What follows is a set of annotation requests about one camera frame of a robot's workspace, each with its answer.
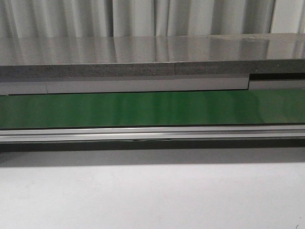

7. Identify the white curtain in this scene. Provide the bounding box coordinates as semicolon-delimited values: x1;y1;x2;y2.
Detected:
0;0;305;38

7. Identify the green conveyor belt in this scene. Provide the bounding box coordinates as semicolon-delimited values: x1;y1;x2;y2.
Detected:
0;89;305;129

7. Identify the aluminium conveyor frame rail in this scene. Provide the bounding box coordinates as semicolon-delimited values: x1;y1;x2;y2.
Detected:
0;124;305;143

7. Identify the grey stone counter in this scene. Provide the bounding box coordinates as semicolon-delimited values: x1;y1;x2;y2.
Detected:
0;33;305;96

